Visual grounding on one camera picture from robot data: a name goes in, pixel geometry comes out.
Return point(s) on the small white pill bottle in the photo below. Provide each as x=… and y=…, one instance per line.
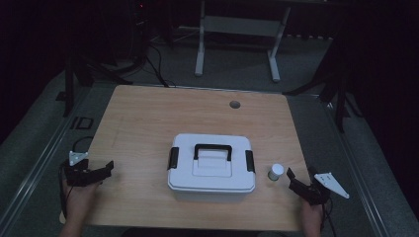
x=275, y=172

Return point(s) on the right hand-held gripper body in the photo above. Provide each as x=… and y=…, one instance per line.
x=321, y=189

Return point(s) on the black tripod stand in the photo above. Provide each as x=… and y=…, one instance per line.
x=336, y=89
x=85, y=72

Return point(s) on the person's dark clothing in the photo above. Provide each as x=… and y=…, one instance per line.
x=187, y=232

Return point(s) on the person's right hand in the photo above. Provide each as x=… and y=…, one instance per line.
x=311, y=214

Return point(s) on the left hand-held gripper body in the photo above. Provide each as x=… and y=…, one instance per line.
x=78, y=174

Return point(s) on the round grey table grommet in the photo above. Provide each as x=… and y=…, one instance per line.
x=234, y=104

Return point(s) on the white metal desk frame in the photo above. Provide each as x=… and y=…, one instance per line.
x=237, y=26

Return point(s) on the metal floor rail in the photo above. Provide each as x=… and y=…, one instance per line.
x=359, y=171
x=42, y=154

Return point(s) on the person's left hand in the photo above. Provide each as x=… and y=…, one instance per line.
x=79, y=200

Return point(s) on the white plastic storage box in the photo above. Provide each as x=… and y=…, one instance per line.
x=210, y=196

